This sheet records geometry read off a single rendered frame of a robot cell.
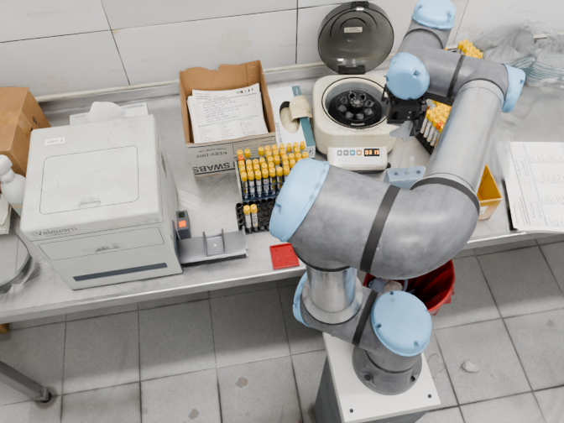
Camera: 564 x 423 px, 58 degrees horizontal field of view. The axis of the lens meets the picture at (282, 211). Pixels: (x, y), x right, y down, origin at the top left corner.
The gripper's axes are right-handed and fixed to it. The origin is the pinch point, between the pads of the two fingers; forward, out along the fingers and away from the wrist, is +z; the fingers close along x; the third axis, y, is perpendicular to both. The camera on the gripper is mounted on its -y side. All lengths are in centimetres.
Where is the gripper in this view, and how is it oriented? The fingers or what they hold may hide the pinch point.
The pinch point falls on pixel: (407, 135)
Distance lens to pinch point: 125.9
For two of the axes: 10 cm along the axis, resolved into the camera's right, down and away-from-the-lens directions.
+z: 0.0, 5.4, 8.4
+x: 0.8, 8.4, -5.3
